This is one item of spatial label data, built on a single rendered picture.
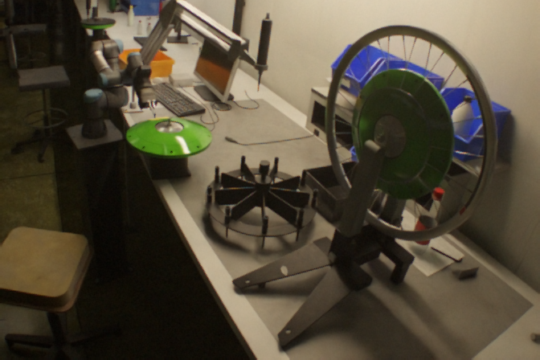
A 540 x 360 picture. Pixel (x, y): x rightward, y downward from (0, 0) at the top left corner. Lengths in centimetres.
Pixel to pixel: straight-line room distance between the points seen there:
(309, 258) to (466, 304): 50
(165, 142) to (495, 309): 117
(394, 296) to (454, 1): 104
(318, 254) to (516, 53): 90
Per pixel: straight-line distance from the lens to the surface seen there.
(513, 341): 127
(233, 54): 156
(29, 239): 179
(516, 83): 145
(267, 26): 147
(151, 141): 142
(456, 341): 117
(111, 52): 196
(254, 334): 102
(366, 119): 103
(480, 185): 89
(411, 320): 116
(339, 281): 107
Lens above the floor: 171
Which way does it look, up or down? 26 degrees down
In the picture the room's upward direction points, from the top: 8 degrees clockwise
